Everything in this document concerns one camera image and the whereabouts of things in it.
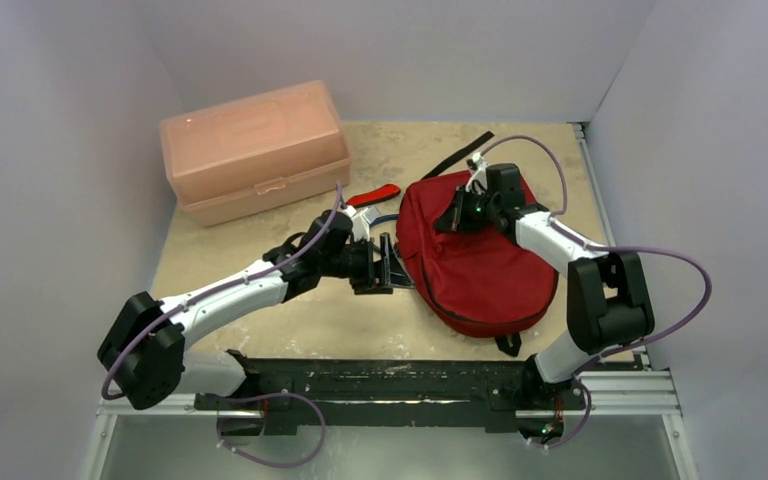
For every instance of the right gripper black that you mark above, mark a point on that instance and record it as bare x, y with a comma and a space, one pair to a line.
461, 206

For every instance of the pink plastic storage box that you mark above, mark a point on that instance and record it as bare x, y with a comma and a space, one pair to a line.
254, 154

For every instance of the aluminium frame rails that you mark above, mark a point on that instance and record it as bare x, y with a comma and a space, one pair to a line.
607, 392

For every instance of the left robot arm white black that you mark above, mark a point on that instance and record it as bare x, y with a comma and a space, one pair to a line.
145, 352

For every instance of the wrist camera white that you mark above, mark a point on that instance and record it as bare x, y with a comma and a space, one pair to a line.
477, 166
364, 217

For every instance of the blue handled pliers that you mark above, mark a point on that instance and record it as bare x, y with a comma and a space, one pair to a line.
378, 222

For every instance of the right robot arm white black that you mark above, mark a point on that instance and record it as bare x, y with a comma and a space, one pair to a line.
608, 302

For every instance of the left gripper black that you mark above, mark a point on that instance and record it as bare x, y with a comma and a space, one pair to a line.
378, 276

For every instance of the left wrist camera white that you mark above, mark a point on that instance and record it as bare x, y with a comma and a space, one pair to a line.
364, 217

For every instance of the red backpack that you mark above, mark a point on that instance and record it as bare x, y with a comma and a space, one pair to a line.
479, 284

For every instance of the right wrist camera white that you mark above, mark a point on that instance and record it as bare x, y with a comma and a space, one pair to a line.
477, 166

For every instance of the black metal base plate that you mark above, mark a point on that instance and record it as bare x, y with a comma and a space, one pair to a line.
281, 395

